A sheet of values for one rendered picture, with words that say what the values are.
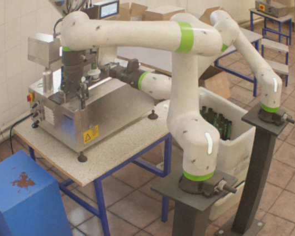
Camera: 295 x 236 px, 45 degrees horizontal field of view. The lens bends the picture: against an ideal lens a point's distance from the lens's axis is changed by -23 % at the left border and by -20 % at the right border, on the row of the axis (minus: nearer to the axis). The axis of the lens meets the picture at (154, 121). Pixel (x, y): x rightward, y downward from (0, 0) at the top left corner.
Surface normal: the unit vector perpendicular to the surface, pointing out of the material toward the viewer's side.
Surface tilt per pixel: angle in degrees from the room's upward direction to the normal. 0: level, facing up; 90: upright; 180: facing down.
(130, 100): 90
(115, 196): 0
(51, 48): 90
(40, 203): 90
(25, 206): 90
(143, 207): 0
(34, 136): 0
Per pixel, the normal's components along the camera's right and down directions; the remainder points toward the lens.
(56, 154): 0.01, -0.86
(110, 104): 0.77, 0.33
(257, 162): -0.65, 0.38
